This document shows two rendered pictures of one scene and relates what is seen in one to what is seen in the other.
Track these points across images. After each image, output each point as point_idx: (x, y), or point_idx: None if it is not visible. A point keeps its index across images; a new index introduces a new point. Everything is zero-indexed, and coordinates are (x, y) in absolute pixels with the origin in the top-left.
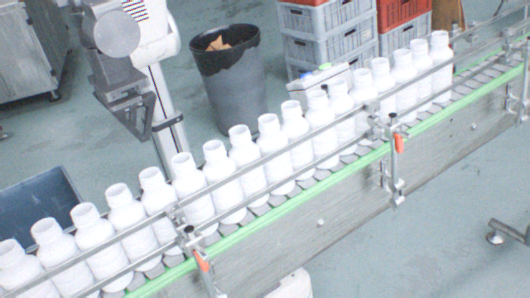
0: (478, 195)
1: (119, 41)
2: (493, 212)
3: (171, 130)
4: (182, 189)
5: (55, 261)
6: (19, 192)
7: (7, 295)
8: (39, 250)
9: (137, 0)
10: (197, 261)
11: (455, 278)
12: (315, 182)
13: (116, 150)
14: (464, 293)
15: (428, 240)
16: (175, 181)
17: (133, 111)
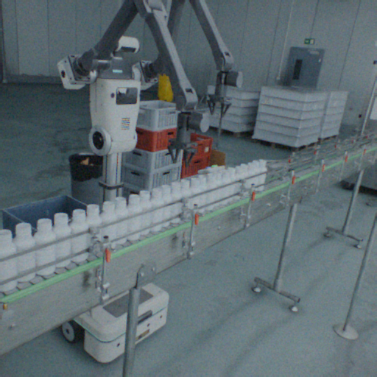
0: (244, 269)
1: (204, 127)
2: (253, 277)
3: (116, 191)
4: (184, 194)
5: (147, 207)
6: (42, 205)
7: (135, 214)
8: (139, 202)
9: (127, 119)
10: (194, 220)
11: (239, 307)
12: (220, 208)
13: None
14: (244, 314)
15: (222, 289)
16: (181, 191)
17: (177, 157)
